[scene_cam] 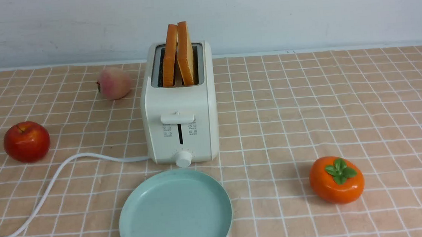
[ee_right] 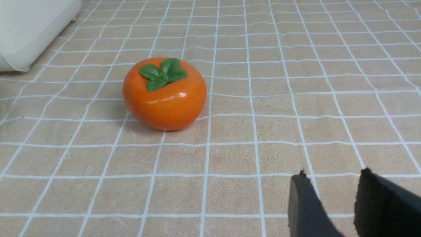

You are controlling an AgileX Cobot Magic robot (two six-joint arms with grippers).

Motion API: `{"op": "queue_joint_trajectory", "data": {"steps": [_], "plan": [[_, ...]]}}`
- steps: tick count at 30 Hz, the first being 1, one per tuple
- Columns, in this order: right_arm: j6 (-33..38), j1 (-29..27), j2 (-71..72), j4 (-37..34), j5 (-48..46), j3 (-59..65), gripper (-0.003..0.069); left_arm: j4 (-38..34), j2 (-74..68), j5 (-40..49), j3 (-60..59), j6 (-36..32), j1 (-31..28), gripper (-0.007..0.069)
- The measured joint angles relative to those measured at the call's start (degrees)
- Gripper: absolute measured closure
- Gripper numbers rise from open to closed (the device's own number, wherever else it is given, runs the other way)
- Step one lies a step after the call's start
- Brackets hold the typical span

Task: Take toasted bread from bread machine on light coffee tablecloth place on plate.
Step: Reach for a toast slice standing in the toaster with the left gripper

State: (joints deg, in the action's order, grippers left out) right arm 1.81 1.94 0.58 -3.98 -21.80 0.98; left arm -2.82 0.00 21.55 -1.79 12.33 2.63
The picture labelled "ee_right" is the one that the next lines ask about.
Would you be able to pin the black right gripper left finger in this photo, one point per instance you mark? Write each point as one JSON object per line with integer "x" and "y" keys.
{"x": 306, "y": 214}

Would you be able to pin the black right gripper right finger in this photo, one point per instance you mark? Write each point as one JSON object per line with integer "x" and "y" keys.
{"x": 385, "y": 209}

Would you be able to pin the white two-slot toaster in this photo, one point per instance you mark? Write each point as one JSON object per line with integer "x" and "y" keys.
{"x": 28, "y": 27}

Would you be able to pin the beige checked tablecloth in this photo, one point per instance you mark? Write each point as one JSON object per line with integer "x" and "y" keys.
{"x": 325, "y": 86}

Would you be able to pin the orange toy persimmon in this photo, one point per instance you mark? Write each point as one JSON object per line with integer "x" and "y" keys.
{"x": 167, "y": 94}

